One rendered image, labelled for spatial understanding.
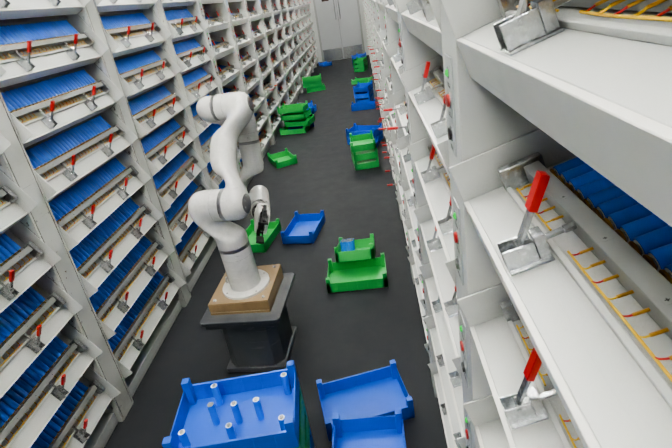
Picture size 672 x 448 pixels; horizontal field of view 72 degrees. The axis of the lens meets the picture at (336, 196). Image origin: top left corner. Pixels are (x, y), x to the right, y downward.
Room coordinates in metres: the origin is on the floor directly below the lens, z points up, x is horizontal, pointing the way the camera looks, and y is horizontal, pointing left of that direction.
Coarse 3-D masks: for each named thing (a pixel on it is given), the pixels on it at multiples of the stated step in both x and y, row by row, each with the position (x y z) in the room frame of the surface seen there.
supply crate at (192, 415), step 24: (192, 384) 0.98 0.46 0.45; (240, 384) 0.97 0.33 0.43; (264, 384) 0.98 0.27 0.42; (192, 408) 0.95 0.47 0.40; (216, 408) 0.93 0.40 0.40; (240, 408) 0.92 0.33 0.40; (264, 408) 0.91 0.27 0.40; (288, 408) 0.89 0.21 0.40; (192, 432) 0.87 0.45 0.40; (216, 432) 0.86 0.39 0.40; (240, 432) 0.84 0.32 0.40; (264, 432) 0.83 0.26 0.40; (288, 432) 0.78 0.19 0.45
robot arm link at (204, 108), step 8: (208, 96) 1.83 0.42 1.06; (200, 104) 1.81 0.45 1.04; (208, 104) 1.80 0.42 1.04; (200, 112) 1.81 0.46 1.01; (208, 112) 1.79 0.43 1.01; (208, 120) 1.82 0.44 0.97; (216, 120) 1.82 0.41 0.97; (224, 120) 1.87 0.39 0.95; (248, 128) 1.91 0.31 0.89; (256, 128) 1.94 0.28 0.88; (240, 136) 1.91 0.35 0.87; (248, 136) 1.91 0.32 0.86; (256, 136) 1.93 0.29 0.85
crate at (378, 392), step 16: (384, 368) 1.34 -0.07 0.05; (320, 384) 1.29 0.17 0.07; (336, 384) 1.32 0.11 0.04; (352, 384) 1.33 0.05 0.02; (368, 384) 1.33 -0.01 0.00; (384, 384) 1.31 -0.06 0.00; (400, 384) 1.29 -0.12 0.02; (320, 400) 1.24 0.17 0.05; (336, 400) 1.28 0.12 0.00; (352, 400) 1.26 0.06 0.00; (368, 400) 1.25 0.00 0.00; (384, 400) 1.24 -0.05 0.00; (400, 400) 1.23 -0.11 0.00; (352, 416) 1.19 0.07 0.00; (368, 416) 1.18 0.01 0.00
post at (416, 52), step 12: (408, 36) 1.22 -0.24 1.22; (408, 48) 1.22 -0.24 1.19; (420, 48) 1.22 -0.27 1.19; (408, 60) 1.22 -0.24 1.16; (420, 60) 1.22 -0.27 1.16; (408, 96) 1.22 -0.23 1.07; (408, 108) 1.24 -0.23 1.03; (420, 120) 1.22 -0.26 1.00; (420, 132) 1.22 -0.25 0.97; (420, 192) 1.22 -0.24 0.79; (420, 204) 1.22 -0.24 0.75; (420, 228) 1.22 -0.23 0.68; (420, 240) 1.24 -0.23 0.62; (432, 348) 1.22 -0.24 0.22; (432, 360) 1.22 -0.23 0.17
